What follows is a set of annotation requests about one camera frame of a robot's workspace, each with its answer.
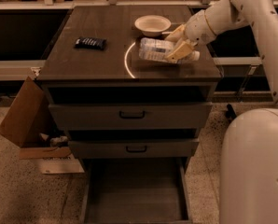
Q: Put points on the black metal bar stand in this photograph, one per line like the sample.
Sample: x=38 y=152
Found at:
x=230 y=113

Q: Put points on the grey drawer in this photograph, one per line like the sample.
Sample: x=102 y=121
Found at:
x=130 y=117
x=133 y=149

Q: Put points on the brown cardboard box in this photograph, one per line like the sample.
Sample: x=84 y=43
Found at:
x=25 y=121

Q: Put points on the top grey drawer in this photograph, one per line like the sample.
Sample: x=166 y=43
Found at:
x=130 y=117

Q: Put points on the white paper sheet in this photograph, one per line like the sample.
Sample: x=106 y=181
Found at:
x=64 y=165

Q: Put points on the open bottom drawer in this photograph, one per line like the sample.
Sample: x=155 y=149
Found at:
x=136 y=191

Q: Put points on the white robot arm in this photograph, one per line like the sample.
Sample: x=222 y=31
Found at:
x=249 y=158

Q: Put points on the middle grey drawer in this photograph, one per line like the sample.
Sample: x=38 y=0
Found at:
x=133 y=149

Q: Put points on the clear blue plastic bottle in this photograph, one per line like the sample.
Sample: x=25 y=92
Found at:
x=155 y=50

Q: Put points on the dark wooden drawer cabinet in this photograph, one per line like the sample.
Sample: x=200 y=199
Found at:
x=117 y=75

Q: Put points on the dark snack packet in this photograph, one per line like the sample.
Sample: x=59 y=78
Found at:
x=90 y=43

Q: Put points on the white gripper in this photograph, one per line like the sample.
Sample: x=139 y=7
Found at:
x=197 y=28

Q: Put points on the white bowl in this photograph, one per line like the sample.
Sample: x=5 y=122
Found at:
x=152 y=25

